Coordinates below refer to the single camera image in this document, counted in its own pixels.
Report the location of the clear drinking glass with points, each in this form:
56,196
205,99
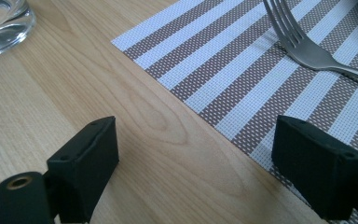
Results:
3,25

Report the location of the silver metal fork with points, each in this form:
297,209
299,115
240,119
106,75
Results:
307,49

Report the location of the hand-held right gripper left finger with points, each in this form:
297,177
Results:
82,174

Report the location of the striped woven placemat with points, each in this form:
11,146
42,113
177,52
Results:
251,77

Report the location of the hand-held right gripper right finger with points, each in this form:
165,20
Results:
317,174

